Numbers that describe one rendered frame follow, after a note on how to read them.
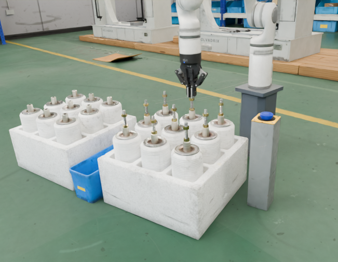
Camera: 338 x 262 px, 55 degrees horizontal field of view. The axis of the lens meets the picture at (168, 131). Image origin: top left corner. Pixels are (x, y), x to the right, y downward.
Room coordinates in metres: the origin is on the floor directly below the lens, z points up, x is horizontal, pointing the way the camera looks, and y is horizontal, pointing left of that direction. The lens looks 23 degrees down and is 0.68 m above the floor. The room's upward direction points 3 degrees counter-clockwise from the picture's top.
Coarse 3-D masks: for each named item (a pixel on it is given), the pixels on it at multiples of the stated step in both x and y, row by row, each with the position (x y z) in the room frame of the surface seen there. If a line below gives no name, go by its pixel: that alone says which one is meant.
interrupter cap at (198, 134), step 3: (198, 132) 0.98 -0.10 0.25; (201, 132) 0.98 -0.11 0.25; (210, 132) 0.97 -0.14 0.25; (213, 132) 0.97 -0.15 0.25; (195, 135) 0.95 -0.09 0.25; (198, 135) 0.96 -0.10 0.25; (201, 135) 0.96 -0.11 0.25; (210, 135) 0.96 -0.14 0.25; (213, 135) 0.95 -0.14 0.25; (216, 135) 0.95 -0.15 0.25; (198, 138) 0.93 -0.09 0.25; (201, 138) 0.93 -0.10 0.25; (204, 138) 0.93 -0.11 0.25; (207, 138) 0.93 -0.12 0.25; (210, 138) 0.92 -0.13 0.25; (213, 138) 0.93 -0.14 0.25
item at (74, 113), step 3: (78, 108) 1.31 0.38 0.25; (81, 108) 1.32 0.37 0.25; (60, 111) 1.31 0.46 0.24; (63, 111) 1.29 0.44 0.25; (66, 111) 1.29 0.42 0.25; (69, 111) 1.29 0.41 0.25; (72, 111) 1.29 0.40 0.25; (75, 111) 1.29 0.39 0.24; (78, 111) 1.30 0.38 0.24; (69, 114) 1.28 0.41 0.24; (72, 114) 1.28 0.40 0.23; (75, 114) 1.29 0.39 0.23; (75, 117) 1.29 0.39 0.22; (78, 120) 1.29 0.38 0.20
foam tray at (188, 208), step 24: (240, 144) 1.02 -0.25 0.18; (120, 168) 0.92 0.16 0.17; (144, 168) 0.89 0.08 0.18; (168, 168) 0.88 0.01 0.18; (216, 168) 0.86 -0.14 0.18; (240, 168) 1.02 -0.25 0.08; (120, 192) 0.92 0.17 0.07; (144, 192) 0.86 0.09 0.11; (168, 192) 0.81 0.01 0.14; (192, 192) 0.76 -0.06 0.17; (216, 192) 0.85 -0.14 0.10; (144, 216) 0.87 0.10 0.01; (168, 216) 0.81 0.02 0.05; (192, 216) 0.76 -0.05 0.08; (216, 216) 0.85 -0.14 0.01
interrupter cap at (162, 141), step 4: (144, 140) 0.94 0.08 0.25; (148, 140) 0.94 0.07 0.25; (160, 140) 0.93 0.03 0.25; (164, 140) 0.93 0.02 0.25; (144, 144) 0.91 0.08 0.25; (148, 144) 0.91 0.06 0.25; (152, 144) 0.91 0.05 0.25; (156, 144) 0.91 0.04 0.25; (160, 144) 0.91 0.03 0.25; (164, 144) 0.91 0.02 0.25
